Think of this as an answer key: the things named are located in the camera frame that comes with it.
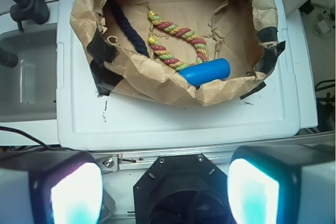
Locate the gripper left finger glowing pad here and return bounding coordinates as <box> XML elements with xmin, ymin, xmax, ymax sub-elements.
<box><xmin>1</xmin><ymin>151</ymin><xmax>103</xmax><ymax>223</ymax></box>

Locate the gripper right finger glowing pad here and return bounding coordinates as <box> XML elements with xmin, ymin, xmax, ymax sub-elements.
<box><xmin>227</xmin><ymin>144</ymin><xmax>335</xmax><ymax>223</ymax></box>

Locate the blue plastic bottle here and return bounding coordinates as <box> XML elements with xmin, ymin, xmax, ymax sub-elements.
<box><xmin>179</xmin><ymin>58</ymin><xmax>231</xmax><ymax>87</ymax></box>

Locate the white plastic bin lid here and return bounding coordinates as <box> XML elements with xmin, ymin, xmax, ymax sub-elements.
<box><xmin>56</xmin><ymin>0</ymin><xmax>301</xmax><ymax>151</ymax></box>

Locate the black octagonal plate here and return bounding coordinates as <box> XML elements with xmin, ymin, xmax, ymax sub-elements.
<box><xmin>133</xmin><ymin>154</ymin><xmax>235</xmax><ymax>223</ymax></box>

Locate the clear plastic container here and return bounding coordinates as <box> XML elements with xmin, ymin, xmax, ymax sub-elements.
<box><xmin>1</xmin><ymin>24</ymin><xmax>57</xmax><ymax>123</ymax></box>

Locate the white power adapter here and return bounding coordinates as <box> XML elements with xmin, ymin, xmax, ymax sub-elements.
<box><xmin>314</xmin><ymin>10</ymin><xmax>335</xmax><ymax>36</ymax></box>

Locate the brown paper bag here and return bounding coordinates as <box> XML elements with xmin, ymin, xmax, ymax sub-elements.
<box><xmin>70</xmin><ymin>0</ymin><xmax>286</xmax><ymax>106</ymax></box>

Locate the black cable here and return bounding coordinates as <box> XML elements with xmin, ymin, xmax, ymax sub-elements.
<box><xmin>0</xmin><ymin>125</ymin><xmax>77</xmax><ymax>152</ymax></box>

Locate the aluminium extrusion rail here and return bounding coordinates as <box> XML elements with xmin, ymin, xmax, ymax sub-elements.
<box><xmin>92</xmin><ymin>131</ymin><xmax>335</xmax><ymax>174</ymax></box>

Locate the multicolour twisted rope toy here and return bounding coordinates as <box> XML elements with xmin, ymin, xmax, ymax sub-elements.
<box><xmin>147</xmin><ymin>10</ymin><xmax>209</xmax><ymax>72</ymax></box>

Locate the dark navy rope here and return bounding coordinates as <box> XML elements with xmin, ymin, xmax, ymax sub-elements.
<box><xmin>107</xmin><ymin>0</ymin><xmax>151</xmax><ymax>59</ymax></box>

